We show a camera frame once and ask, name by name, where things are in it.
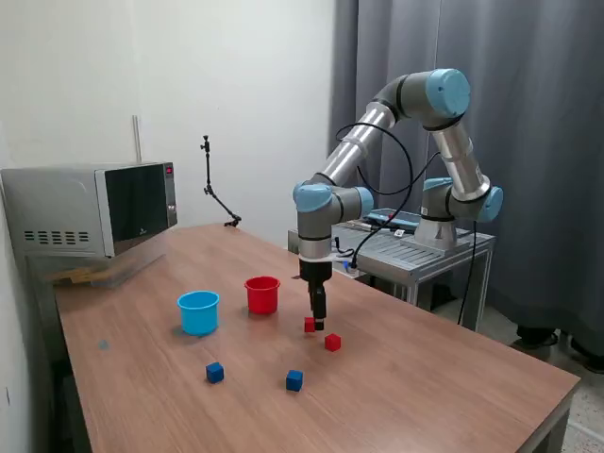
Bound grey curtain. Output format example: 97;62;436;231
327;0;604;360

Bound black power cable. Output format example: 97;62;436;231
455;219;478;326

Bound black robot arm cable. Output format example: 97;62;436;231
335;122;445;265

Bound blue plastic cup bin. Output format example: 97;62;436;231
176;291;221;337

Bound silver microwave oven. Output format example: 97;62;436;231
0;161;178;260

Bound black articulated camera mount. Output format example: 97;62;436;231
198;135;243;228

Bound wooden blocks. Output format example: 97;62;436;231
50;268;95;286

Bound black pendant cable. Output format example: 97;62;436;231
346;220;397;235

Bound red plastic cup bin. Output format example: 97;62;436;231
243;276;281;316

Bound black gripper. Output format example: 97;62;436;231
300;260;332;332

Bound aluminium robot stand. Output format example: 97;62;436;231
287;219;496;331

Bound blue teach pendant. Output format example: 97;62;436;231
363;210;421;227

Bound clear plastic box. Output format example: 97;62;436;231
44;240;167;289

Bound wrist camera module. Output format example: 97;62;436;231
329;235;363;277

